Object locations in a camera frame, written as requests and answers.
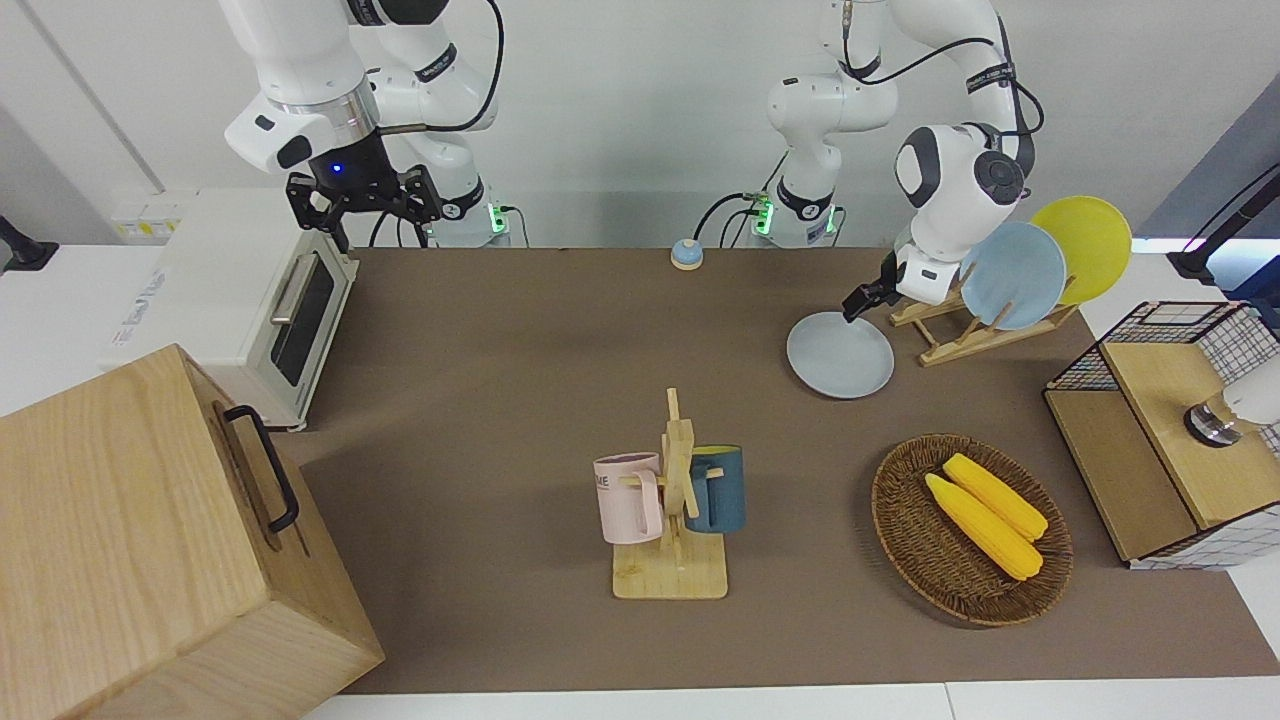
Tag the brown wicker basket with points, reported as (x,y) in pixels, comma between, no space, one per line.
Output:
(920,540)

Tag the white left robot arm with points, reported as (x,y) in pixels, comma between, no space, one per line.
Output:
(830,105)

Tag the dark blue mug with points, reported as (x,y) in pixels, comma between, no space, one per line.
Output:
(722,495)

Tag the brown table mat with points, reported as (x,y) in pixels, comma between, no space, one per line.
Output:
(500,400)

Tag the white toaster oven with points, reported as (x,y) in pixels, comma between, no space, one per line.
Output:
(220,290)

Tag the wooden mug tree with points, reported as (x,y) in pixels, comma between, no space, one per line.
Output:
(670,577)

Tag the yellow plate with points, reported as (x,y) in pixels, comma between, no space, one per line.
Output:
(1095,245)

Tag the blue call bell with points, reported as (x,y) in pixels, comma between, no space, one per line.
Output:
(686,256)

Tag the small metal cup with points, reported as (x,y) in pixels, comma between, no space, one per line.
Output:
(1255,395)

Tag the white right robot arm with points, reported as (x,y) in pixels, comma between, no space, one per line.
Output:
(300,60)

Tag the light blue plate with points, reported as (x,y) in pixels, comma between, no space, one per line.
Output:
(1020,275)

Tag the white socket box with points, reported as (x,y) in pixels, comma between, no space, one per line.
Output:
(150,222)

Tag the gray plate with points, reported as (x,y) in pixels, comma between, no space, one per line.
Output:
(840,358)

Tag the pink mug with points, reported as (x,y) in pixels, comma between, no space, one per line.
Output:
(625,505)

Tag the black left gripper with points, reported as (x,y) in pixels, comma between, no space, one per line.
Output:
(885,280)

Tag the yellow corn cob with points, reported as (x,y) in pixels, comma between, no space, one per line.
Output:
(995,495)
(980,525)

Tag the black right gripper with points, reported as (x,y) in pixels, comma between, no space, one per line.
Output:
(350,170)

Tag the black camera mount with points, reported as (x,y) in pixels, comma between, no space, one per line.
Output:
(25,255)

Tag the wooden plate rack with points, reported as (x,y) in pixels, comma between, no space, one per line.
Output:
(960,350)

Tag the light wooden box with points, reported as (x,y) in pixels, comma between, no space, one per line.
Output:
(120,540)

